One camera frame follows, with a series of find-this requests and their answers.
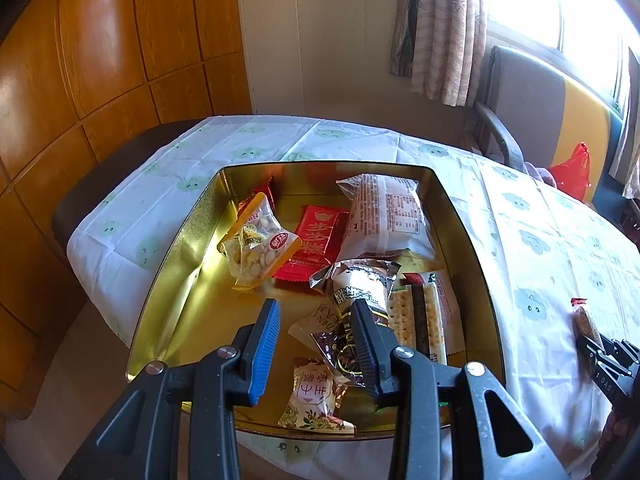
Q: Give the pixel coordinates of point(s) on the right beige striped curtain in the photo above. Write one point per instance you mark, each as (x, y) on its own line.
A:
(625, 165)

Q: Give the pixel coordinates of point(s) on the white pink large snack bag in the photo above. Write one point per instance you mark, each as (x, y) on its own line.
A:
(385, 218)

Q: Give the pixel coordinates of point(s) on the gold tin box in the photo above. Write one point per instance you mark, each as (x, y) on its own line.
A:
(192, 308)

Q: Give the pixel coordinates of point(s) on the red boxed snack pack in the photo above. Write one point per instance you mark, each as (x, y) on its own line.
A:
(321, 230)

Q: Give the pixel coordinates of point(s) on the white cloud-print tablecloth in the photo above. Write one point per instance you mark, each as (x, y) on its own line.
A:
(538, 248)

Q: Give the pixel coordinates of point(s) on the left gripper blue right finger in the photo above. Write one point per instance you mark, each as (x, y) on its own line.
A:
(400, 378)

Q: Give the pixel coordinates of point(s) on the pink cloth on sofa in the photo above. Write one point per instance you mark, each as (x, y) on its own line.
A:
(540, 174)

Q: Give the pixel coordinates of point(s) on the dark brown snack bag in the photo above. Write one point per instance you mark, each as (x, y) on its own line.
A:
(343, 283)

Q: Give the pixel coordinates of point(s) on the left beige striped curtain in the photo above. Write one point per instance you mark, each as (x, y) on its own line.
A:
(439, 45)

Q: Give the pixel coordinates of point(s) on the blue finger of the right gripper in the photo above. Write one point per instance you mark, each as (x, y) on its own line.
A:
(596, 361)

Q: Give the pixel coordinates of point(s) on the white beige snack sachet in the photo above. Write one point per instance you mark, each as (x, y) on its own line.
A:
(323, 320)

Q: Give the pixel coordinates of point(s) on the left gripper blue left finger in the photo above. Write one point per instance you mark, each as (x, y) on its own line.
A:
(231, 376)

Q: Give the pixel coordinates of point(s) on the beige striped curtain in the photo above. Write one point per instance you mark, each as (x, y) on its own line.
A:
(439, 45)
(625, 165)

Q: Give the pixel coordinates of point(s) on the red-ended sesame bar pack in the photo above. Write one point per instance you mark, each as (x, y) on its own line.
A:
(583, 322)

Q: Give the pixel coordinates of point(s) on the clear yellow peanut snack bag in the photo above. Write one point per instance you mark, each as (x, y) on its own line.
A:
(256, 245)

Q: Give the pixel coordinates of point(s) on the floral red white snack pack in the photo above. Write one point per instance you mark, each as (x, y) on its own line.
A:
(316, 397)

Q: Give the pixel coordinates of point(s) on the grey yellow sofa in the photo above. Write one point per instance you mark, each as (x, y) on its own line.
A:
(531, 112)

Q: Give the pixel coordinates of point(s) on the cracker sandwich pack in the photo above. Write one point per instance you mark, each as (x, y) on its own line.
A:
(425, 316)

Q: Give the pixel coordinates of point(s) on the red plastic bag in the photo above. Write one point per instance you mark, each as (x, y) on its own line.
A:
(572, 176)

